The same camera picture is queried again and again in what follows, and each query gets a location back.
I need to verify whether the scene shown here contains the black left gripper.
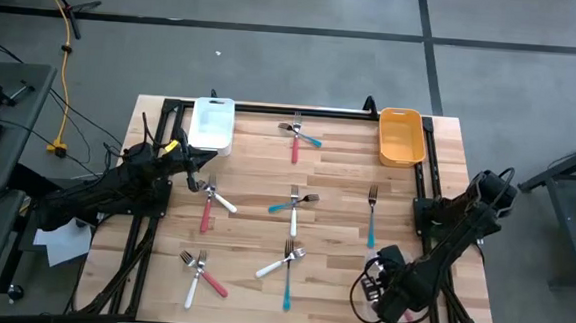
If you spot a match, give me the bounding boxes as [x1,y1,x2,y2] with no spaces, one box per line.
[153,137,219,194]

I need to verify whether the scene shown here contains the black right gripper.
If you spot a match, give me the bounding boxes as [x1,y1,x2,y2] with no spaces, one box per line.
[359,258,436,323]

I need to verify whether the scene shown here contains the white-handled fork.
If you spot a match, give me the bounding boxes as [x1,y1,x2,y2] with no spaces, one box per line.
[286,184,302,239]
[183,248,209,312]
[254,244,308,283]
[195,179,241,215]

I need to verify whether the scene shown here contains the blue-handled fork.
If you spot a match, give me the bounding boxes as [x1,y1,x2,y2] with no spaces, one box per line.
[280,238,296,313]
[365,185,380,250]
[267,190,321,217]
[276,122,324,150]

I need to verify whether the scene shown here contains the white plastic bin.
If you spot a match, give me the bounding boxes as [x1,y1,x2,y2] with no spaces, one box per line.
[186,94,237,158]

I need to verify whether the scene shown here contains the orange plastic bin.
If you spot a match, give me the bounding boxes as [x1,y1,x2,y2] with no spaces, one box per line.
[376,106,430,170]

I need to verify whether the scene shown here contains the white paper sheets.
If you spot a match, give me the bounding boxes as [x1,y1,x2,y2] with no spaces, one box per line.
[30,215,94,271]

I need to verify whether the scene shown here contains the black tripod stand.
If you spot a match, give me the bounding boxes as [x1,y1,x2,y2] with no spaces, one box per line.
[24,0,102,42]

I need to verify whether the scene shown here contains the dark metal side table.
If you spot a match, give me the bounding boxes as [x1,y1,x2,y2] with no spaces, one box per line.
[510,125,576,290]

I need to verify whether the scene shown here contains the black round knob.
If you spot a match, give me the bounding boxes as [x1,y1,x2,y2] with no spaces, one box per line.
[6,283,25,305]

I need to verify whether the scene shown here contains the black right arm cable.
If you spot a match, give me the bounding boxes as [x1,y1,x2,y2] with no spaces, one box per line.
[346,267,435,323]

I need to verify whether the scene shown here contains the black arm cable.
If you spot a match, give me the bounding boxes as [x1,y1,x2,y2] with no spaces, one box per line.
[101,108,192,164]
[346,267,435,323]

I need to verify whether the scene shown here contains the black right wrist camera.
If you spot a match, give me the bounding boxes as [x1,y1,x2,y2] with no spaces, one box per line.
[375,242,407,268]

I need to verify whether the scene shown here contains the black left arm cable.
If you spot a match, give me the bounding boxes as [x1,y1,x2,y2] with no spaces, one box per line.
[101,108,192,164]

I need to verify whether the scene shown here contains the black floor cables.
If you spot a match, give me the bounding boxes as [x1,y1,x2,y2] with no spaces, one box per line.
[0,31,131,180]

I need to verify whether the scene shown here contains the black metal table frame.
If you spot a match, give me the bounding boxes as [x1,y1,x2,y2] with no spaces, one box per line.
[65,77,511,323]

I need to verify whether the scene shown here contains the yellow extension cable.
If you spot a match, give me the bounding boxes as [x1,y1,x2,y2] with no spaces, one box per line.
[17,0,78,159]

